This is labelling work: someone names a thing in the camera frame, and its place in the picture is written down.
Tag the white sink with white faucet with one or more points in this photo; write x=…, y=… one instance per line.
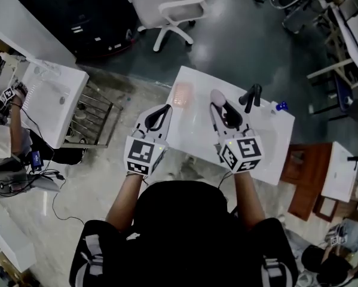
x=50, y=109

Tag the clear dispenser bottle blue pump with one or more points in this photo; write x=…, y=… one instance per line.
x=280, y=107

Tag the person's black shirt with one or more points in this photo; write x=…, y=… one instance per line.
x=107, y=244

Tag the small white sink top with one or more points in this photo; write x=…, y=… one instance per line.
x=338, y=175

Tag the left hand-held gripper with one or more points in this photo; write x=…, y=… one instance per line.
x=140, y=155

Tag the person's left forearm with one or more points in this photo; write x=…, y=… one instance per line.
x=123, y=205

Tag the black sink faucet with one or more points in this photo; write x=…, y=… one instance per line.
x=252, y=96

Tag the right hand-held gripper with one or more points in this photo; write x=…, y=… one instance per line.
x=244, y=154

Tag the white ceramic sink basin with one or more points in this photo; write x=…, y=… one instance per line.
x=196, y=133

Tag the grey chair with black legs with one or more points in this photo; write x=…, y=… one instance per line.
x=344, y=99

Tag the white box with black dots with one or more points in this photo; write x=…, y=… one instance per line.
x=8, y=235

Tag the white slanted table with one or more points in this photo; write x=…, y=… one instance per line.
x=350, y=40

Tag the blue electronics box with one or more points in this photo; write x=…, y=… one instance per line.
x=36, y=160

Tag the metal bar rack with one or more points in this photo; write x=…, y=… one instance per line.
x=92, y=121

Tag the person's right forearm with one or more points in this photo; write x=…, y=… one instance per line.
x=250, y=202

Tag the large black cabinet machine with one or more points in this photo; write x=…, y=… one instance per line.
x=77, y=13

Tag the white office chair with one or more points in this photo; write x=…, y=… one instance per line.
x=169, y=4

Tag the brown wooden cabinet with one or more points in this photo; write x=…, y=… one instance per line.
x=307, y=172

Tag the small black faucet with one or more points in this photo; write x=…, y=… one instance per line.
x=354, y=159

